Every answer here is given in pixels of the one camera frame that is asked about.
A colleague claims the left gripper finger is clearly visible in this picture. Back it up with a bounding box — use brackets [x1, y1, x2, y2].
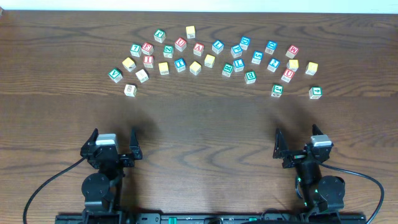
[129, 129, 142, 160]
[88, 128, 99, 146]

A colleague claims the blue number 2 block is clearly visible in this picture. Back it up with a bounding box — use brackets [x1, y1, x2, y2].
[267, 58, 280, 72]

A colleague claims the red letter I block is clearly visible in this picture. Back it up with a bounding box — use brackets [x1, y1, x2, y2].
[143, 55, 154, 68]

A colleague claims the red letter A block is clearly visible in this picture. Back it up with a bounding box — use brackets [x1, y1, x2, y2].
[193, 42, 205, 57]

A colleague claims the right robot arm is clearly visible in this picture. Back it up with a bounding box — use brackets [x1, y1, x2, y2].
[272, 124, 345, 214]

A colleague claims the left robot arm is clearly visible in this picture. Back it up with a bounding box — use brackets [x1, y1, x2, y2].
[80, 129, 142, 216]

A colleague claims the green number 4 block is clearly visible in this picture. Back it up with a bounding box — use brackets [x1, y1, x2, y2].
[308, 86, 323, 100]

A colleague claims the green letter J block lower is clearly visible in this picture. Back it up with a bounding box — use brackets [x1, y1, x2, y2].
[271, 85, 284, 98]

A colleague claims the green letter j block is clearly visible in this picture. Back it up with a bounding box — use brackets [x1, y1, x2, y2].
[271, 85, 284, 98]
[154, 29, 166, 43]

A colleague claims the wooden pineapple block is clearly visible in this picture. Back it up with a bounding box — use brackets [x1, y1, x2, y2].
[124, 84, 137, 97]

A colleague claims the red letter U block right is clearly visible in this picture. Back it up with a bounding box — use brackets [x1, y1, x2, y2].
[281, 69, 295, 83]

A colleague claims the red letter u block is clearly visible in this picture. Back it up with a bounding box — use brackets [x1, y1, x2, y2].
[175, 37, 187, 52]
[281, 69, 295, 83]

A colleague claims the yellow letter G block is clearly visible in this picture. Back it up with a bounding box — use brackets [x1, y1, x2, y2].
[305, 62, 318, 76]

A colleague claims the green letter V block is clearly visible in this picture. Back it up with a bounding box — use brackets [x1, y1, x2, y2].
[108, 68, 123, 83]

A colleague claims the yellow letter K block right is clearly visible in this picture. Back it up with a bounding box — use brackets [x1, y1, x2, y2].
[287, 59, 299, 72]

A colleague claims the yellow letter k block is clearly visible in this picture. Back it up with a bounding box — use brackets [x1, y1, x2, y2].
[287, 59, 299, 72]
[122, 57, 136, 72]

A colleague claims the plain wooden I block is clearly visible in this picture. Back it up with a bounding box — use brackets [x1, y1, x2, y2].
[136, 69, 149, 83]

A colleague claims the green letter B block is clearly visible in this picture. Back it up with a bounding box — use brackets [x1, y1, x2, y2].
[244, 71, 257, 84]

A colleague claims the yellow letter K block left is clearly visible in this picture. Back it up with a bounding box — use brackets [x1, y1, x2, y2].
[122, 57, 136, 72]

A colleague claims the red letter M block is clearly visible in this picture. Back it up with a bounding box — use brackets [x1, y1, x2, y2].
[285, 45, 299, 59]

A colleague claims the yellow letter O block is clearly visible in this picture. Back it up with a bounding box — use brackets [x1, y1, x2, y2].
[159, 62, 169, 75]

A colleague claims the blue letter L block lower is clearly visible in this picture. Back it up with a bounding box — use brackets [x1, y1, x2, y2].
[233, 58, 245, 72]

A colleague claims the blue number 5 block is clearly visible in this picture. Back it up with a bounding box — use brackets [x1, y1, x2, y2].
[251, 50, 264, 65]

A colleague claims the blue letter T block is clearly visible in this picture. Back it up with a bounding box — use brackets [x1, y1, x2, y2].
[174, 58, 186, 72]

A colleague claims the green letter R block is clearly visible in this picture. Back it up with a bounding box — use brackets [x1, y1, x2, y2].
[222, 63, 233, 77]

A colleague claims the blue block upper right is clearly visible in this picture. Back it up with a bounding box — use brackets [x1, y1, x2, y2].
[265, 40, 277, 55]

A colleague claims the green number 7 block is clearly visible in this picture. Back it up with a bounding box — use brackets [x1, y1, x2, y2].
[130, 44, 142, 57]

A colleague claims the red letter E block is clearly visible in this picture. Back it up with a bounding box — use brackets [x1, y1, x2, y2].
[141, 42, 154, 55]

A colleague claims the green letter Z block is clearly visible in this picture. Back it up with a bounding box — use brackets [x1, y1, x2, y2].
[163, 45, 174, 58]

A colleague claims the blue letter P block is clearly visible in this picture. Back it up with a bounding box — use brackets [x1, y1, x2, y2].
[231, 45, 243, 58]

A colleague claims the blue letter D block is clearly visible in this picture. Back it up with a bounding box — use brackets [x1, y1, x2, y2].
[239, 36, 251, 50]

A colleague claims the red letter U block left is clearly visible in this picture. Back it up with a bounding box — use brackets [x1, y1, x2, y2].
[175, 37, 187, 52]

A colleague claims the yellow block centre upper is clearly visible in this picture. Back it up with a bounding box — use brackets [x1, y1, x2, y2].
[205, 54, 215, 68]

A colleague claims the green letter J block top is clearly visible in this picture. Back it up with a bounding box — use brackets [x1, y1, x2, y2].
[154, 29, 166, 43]

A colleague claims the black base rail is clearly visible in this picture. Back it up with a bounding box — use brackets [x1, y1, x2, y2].
[55, 212, 366, 224]

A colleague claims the left black cable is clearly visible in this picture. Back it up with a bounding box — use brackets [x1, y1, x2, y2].
[22, 156, 88, 224]

